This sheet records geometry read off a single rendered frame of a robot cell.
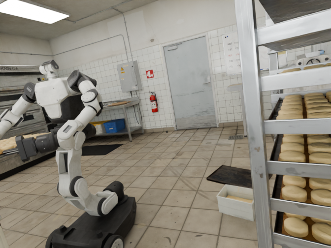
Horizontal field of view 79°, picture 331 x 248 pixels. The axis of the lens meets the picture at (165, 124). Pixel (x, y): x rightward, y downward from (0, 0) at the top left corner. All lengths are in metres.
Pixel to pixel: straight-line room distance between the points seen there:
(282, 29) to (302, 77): 0.09
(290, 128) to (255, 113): 0.07
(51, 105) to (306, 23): 1.43
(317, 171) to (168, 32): 4.68
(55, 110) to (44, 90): 0.15
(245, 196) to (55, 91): 1.75
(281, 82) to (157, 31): 4.73
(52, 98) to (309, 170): 1.40
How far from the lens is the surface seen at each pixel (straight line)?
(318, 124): 0.46
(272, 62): 0.87
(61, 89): 1.49
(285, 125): 0.46
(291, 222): 0.63
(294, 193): 0.57
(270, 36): 0.45
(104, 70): 5.83
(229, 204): 1.90
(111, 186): 1.99
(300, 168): 0.49
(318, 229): 0.63
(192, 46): 4.81
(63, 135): 1.07
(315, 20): 0.45
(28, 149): 1.12
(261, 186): 0.49
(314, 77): 0.45
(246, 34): 0.43
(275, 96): 0.88
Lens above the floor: 1.17
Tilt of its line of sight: 11 degrees down
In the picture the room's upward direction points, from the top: 10 degrees counter-clockwise
